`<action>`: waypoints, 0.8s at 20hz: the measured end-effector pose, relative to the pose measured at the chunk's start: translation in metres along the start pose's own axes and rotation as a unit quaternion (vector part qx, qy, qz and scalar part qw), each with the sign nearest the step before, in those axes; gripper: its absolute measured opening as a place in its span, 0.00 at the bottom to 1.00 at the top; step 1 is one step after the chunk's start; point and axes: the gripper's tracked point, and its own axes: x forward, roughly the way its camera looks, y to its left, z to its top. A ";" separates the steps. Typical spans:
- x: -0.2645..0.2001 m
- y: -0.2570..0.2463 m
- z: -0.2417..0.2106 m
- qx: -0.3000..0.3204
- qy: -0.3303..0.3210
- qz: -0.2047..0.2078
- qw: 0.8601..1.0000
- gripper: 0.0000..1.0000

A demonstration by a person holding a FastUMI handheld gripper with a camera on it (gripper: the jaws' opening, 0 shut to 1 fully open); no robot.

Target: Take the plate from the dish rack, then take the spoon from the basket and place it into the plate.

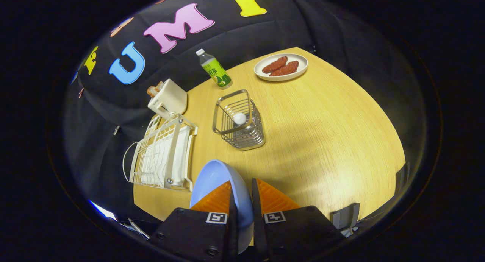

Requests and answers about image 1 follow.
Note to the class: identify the grey chair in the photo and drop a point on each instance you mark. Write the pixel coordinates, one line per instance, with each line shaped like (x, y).
(402, 178)
(344, 218)

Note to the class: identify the white-tipped metal spoon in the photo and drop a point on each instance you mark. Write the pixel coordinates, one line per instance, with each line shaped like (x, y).
(239, 118)

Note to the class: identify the black backdrop cloth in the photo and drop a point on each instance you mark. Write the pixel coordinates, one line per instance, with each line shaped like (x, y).
(265, 35)

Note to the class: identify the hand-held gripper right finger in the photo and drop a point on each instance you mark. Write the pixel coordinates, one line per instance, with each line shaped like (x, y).
(295, 231)

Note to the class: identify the toasted bread slice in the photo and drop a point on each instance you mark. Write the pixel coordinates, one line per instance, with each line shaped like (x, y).
(160, 86)
(152, 91)

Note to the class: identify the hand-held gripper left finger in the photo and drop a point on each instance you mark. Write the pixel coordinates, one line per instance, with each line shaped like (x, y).
(197, 231)

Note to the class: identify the white divided condiment dish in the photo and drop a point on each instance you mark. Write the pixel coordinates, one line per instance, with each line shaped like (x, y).
(152, 123)

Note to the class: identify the red-brown meat piece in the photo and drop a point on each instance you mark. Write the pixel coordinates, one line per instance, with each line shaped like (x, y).
(286, 69)
(274, 64)

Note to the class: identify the silver clip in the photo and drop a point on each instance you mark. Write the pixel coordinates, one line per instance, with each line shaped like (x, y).
(116, 130)

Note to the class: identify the green label drink bottle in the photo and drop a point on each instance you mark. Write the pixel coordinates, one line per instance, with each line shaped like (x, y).
(216, 70)

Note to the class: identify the white toaster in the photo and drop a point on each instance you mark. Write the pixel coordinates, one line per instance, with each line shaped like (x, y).
(170, 99)

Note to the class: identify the white oval dish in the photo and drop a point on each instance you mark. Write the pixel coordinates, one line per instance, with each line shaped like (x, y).
(299, 61)

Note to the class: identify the pink clip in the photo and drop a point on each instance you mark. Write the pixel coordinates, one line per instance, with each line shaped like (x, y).
(81, 93)

